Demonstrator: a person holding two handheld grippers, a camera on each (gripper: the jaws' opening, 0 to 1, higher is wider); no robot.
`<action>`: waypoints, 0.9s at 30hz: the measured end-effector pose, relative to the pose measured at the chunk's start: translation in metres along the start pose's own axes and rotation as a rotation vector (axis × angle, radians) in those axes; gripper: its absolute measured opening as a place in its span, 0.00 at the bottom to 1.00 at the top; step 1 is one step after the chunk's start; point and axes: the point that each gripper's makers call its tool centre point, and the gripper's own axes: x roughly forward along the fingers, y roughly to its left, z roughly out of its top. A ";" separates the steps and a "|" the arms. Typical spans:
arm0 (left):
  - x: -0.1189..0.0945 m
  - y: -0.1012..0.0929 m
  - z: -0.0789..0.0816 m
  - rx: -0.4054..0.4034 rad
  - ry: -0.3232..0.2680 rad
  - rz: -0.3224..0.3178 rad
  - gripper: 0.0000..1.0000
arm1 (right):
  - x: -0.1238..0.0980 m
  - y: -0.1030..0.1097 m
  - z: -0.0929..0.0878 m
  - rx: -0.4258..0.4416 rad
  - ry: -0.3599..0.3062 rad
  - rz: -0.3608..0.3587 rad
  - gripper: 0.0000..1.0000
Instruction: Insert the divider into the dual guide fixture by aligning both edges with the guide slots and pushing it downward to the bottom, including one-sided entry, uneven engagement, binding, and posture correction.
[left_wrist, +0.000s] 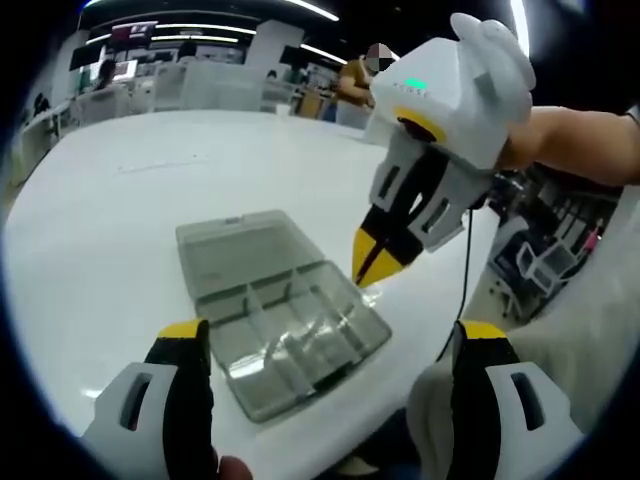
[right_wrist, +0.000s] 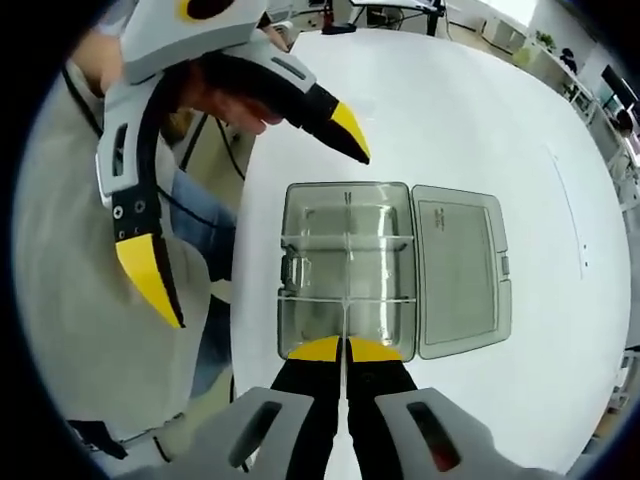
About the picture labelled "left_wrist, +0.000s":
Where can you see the cardboard box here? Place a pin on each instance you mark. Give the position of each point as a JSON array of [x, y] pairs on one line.
[[310, 105]]

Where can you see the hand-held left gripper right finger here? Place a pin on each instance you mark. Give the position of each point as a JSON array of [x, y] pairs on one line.
[[500, 425]]

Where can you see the person's cream shirt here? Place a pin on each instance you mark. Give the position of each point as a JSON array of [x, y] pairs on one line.
[[575, 360]]

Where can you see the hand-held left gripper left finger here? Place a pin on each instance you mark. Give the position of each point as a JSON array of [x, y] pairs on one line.
[[145, 425]]

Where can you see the grey transparent guide fixture box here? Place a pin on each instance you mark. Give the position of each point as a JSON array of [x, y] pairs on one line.
[[235, 250]]

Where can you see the white office chair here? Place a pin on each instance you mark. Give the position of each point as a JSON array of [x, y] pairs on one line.
[[537, 265]]

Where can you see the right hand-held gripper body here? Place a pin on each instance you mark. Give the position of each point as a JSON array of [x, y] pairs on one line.
[[450, 100]]

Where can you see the red wall screen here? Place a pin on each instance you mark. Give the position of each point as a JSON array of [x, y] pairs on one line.
[[134, 32]]

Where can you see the person's left hand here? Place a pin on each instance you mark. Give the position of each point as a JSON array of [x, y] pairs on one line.
[[237, 467]]

